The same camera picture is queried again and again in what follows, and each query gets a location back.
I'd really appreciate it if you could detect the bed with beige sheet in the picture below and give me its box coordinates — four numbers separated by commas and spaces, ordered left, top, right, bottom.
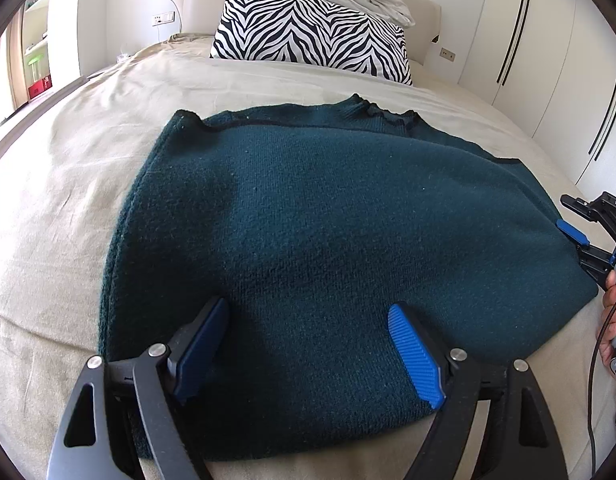
0, 32, 616, 480

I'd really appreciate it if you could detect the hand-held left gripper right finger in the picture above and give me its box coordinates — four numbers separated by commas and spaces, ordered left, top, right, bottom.
388, 303, 571, 480

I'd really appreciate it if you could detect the black cable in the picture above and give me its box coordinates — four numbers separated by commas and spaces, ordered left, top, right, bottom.
585, 285, 616, 480

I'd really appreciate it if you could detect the black wardrobe handle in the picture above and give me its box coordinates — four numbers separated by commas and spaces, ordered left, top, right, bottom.
594, 62, 616, 162
588, 52, 616, 156
502, 0, 531, 86
497, 0, 525, 85

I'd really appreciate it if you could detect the white wardrobe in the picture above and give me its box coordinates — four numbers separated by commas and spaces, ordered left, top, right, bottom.
440, 0, 616, 196

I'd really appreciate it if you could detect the zebra print pillow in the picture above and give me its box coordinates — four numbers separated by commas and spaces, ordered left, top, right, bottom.
210, 0, 413, 86

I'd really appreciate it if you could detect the sheer curtain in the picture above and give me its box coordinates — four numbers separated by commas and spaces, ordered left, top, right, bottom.
2, 25, 26, 111

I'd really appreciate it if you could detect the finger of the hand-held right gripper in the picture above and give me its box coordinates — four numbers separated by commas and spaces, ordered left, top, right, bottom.
560, 191, 616, 261
556, 219, 616, 288

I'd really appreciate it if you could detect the dark teal knit sweater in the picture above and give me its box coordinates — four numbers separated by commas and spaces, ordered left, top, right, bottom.
98, 92, 601, 466

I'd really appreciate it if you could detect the green lamp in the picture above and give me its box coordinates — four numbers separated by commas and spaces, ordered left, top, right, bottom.
26, 52, 44, 86

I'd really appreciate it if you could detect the person's right hand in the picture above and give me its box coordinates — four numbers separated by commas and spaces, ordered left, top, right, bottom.
599, 287, 616, 361

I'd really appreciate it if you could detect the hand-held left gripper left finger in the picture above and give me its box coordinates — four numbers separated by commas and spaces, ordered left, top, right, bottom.
48, 296, 231, 480

